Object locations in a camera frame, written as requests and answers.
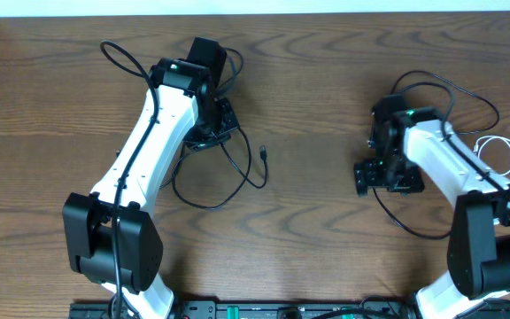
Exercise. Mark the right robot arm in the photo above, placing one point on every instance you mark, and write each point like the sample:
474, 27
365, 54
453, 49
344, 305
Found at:
410, 143

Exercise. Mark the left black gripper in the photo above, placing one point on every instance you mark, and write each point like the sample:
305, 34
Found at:
231, 124

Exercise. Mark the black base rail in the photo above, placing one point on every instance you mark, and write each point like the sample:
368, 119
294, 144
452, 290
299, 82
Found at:
209, 309

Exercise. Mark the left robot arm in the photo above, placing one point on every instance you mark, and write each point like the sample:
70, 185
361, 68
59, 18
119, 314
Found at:
110, 235

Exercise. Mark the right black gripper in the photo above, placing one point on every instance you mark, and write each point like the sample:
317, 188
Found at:
367, 177

